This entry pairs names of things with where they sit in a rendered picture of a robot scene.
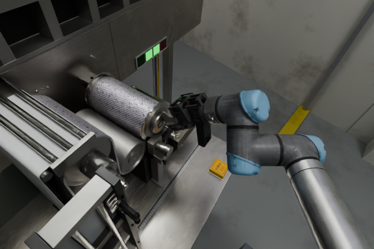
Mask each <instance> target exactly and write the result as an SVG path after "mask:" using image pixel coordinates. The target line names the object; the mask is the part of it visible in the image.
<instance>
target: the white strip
mask: <svg viewBox="0 0 374 249"><path fill-rule="evenodd" d="M0 151H1V152H2V153H3V154H4V155H5V156H6V157H7V158H8V159H9V160H10V161H11V162H12V163H13V164H14V165H15V166H16V167H17V168H18V169H19V170H20V171H21V172H22V173H23V174H24V175H25V176H26V177H27V178H28V179H29V180H30V181H31V182H32V183H33V184H34V185H35V186H36V187H37V188H38V189H39V190H40V191H41V192H42V193H43V194H44V195H45V196H46V197H47V198H48V199H49V200H50V201H51V202H52V203H53V204H54V205H53V206H54V207H55V208H56V209H58V210H60V209H61V208H62V207H63V206H64V205H63V204H62V202H61V201H60V200H59V199H58V198H57V197H56V196H55V195H54V194H53V193H52V192H51V190H50V189H49V188H48V187H47V186H46V185H45V184H44V183H43V182H47V181H49V180H50V179H51V178H52V176H53V173H51V172H50V171H49V170H48V168H49V167H48V166H47V165H46V164H45V163H44V162H42V161H41V160H40V159H39V158H37V157H36V156H35V155H34V154H33V153H31V152H30V151H29V150H28V149H26V148H25V147H23V146H22V145H21V144H20V143H18V142H17V141H16V140H15V139H14V138H12V137H11V136H10V135H9V134H7V133H6V132H5V131H4V130H2V129H1V128H0Z"/></svg>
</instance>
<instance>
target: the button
mask: <svg viewBox="0 0 374 249"><path fill-rule="evenodd" d="M227 170H228V166H227V164H226V163H225V162H223V161H221V160H219V159H217V158H216V159H215V161H214V163H213V164H212V166H211V167H210V169H209V172H211V173H213V174H215V175H216V176H218V177H220V178H221V179H223V177H224V175H225V174H226V172H227Z"/></svg>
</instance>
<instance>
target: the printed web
mask: <svg viewBox="0 0 374 249"><path fill-rule="evenodd" d="M32 97H34V98H35V99H37V100H38V101H40V102H41V103H43V104H44V105H46V106H47V107H49V108H50V109H52V110H53V111H55V112H56V113H58V114H59V115H60V116H62V117H63V118H65V119H67V120H68V121H70V122H71V123H73V124H74V125H75V126H77V127H78V128H80V129H82V130H83V131H85V132H86V133H90V132H91V131H92V132H93V133H95V135H96V138H100V137H107V138H108V139H109V140H110V142H111V150H110V154H109V158H110V159H112V160H113V161H115V162H116V163H117V169H116V171H117V172H119V173H120V174H122V175H124V173H122V172H121V170H120V165H119V161H118V158H117V154H116V150H115V145H114V141H113V139H112V138H111V137H110V136H108V135H107V134H105V133H104V132H102V131H101V130H99V129H98V128H96V127H95V126H93V125H92V124H90V123H88V122H87V121H85V120H84V119H82V118H81V117H79V116H78V115H76V114H74V113H73V112H71V111H70V110H68V109H67V108H65V107H64V106H62V105H60V104H59V103H57V102H56V101H54V100H53V99H51V98H49V97H47V96H43V95H34V96H32ZM91 102H92V104H93V106H94V109H95V111H96V113H98V114H100V115H101V116H103V117H105V118H106V119H108V120H109V121H111V122H112V123H114V124H116V125H117V126H119V127H121V128H122V129H124V130H126V131H127V132H128V133H130V134H132V135H133V136H135V137H137V138H138V139H140V140H142V141H143V142H145V143H146V141H145V140H143V139H142V138H141V127H142V124H143V121H144V119H145V117H146V116H147V114H148V113H149V111H150V110H151V109H152V108H153V107H154V106H155V105H156V104H157V103H159V102H158V101H156V100H154V99H152V98H151V97H149V96H147V95H145V94H143V93H141V92H139V91H137V90H136V89H134V88H132V87H130V86H128V85H126V84H124V83H122V82H120V81H119V80H117V79H115V78H113V77H105V78H103V79H101V80H100V81H98V82H97V84H96V85H95V87H94V88H93V90H92V93H91ZM48 170H49V171H50V172H51V173H53V176H52V178H51V179H50V180H49V181H47V182H46V183H47V185H48V186H49V187H50V188H51V189H52V190H53V192H54V193H55V194H56V195H57V196H58V197H59V198H60V199H61V200H62V201H63V202H64V203H65V204H67V203H68V202H69V201H70V200H71V199H72V198H73V197H74V196H75V194H74V193H73V192H72V190H71V189H70V188H69V186H68V185H67V183H66V172H67V171H66V172H65V173H64V174H63V175H62V176H61V177H58V176H57V175H55V173H54V172H53V171H52V170H51V168H50V167H49V168H48Z"/></svg>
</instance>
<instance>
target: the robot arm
mask: <svg viewBox="0 0 374 249"><path fill-rule="evenodd" d="M188 94H189V95H188ZM185 95H188V96H185ZM168 110H169V111H170V113H171V115H170V116H169V115H168V114H167V113H166V112H162V113H161V114H162V116H163V119H164V121H163V123H164V125H165V126H167V127H169V128H170V129H171V130H174V131H180V130H184V129H189V128H192V127H194V126H195V125H196V132H197V138H198V145H200V146H202V147H205V146H206V145H207V143H208V142H209V141H210V139H211V126H210V124H212V125H220V124H227V152H226V155H227V166H228V171H229V172H230V173H232V174H235V175H243V176H252V175H258V174H260V169H261V166H283V167H284V169H285V171H286V173H287V176H288V178H289V180H290V183H291V185H292V187H293V190H294V193H295V194H296V197H297V200H298V202H299V204H300V207H301V209H302V211H303V214H304V216H305V218H306V221H307V223H308V226H309V228H310V231H311V233H312V235H313V238H314V240H315V242H316V245H317V247H318V249H371V248H370V246H369V245H368V243H367V241H366V240H365V238H364V236H363V234H362V232H361V231H360V229H359V228H358V226H357V224H356V222H355V220H354V219H353V217H352V215H351V214H350V212H349V210H348V208H347V206H346V205H345V203H344V201H343V199H342V198H341V196H340V194H339V193H338V191H337V189H336V188H335V186H334V184H333V182H332V180H331V179H330V177H329V175H328V173H327V172H326V170H325V168H324V167H323V162H324V161H325V159H326V151H325V150H324V144H323V142H322V141H321V139H319V138H318V137H316V136H311V135H303V134H296V135H280V134H259V123H261V122H263V121H265V120H266V119H267V118H268V116H269V111H270V105H269V101H268V98H267V96H266V95H265V93H264V92H262V91H261V90H252V91H241V92H237V93H231V94H225V95H220V96H214V97H209V98H208V97H207V95H206V94H205V92H204V93H198V94H193V92H191V93H186V94H181V97H179V98H178V99H176V100H175V101H174V102H173V103H171V104H170V107H168Z"/></svg>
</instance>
